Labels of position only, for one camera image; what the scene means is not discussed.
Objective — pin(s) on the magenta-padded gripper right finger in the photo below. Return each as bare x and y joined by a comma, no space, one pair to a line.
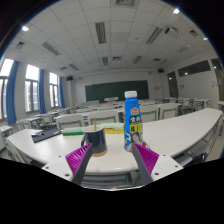
150,160

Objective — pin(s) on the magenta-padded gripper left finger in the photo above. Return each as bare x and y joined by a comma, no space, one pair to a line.
75,160

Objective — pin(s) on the blue white-capped drink bottle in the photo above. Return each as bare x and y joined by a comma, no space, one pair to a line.
133,116

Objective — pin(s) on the dark blue mug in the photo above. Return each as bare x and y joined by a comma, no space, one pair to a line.
96,141

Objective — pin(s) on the black mouse pad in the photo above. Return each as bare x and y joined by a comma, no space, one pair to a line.
48,134

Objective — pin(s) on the group of classroom chairs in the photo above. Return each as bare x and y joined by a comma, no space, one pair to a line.
68,121

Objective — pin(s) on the brown stirring stick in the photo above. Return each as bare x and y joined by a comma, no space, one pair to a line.
95,123

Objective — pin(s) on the bunch of keys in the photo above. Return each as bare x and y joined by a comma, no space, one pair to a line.
37,133

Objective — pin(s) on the yellow sponge with green top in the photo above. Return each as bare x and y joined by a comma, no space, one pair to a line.
113,128

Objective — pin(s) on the blue curtain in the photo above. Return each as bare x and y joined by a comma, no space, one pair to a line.
61,92
41,91
12,93

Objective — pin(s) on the bright tall window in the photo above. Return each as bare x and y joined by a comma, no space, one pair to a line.
4,90
31,88
54,90

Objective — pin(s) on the dark green chalkboard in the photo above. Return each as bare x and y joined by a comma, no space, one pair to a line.
110,90

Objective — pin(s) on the dark classroom door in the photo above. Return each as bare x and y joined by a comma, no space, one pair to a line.
172,85
219,80

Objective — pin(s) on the group of ceiling lights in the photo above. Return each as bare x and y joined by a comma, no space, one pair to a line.
100,31

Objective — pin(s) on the ceiling projector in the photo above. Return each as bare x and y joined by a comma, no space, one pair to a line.
172,30

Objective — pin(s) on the black wall speaker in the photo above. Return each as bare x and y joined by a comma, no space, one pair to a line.
69,78
160,70

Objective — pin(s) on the dark long wall window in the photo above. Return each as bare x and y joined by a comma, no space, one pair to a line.
195,68

